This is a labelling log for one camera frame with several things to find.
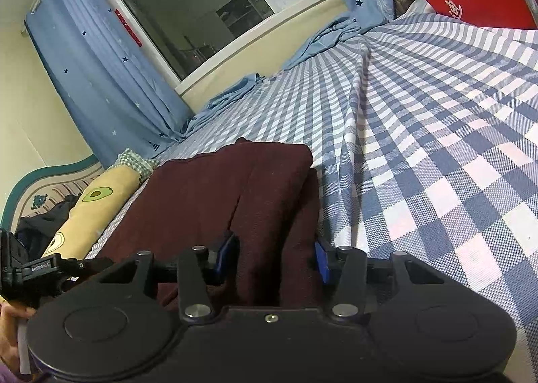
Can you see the dark navy clothes pile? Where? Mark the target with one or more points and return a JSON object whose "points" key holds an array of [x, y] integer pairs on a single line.
{"points": [[35, 233]]}

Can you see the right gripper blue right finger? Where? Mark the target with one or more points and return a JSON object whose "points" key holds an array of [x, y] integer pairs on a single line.
{"points": [[344, 271]]}

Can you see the person's left hand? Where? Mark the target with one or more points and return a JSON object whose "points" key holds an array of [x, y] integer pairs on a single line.
{"points": [[11, 314]]}

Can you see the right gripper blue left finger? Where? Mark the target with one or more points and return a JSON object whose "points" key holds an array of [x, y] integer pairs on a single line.
{"points": [[198, 268]]}

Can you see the blue white checkered bedsheet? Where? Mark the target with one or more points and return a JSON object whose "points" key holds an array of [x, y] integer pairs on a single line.
{"points": [[424, 136]]}

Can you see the teal cream headboard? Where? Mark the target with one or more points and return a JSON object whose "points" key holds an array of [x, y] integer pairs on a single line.
{"points": [[40, 190]]}

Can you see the left blue star curtain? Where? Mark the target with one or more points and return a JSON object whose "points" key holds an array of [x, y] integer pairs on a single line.
{"points": [[115, 96]]}

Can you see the maroon vintage print sweatshirt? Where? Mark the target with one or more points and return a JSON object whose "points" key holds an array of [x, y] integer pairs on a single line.
{"points": [[265, 193]]}

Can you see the yellow avocado print quilt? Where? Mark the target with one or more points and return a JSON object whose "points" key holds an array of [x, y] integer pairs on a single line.
{"points": [[99, 203]]}

